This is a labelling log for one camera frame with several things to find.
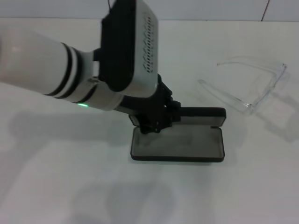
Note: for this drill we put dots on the clear white glasses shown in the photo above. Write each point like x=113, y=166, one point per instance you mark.
x=268, y=91

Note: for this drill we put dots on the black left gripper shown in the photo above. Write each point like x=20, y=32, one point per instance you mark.
x=140, y=106

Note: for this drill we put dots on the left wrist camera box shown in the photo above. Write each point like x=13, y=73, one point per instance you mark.
x=130, y=44

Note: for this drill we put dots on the black glasses case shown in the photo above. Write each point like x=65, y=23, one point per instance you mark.
x=177, y=142

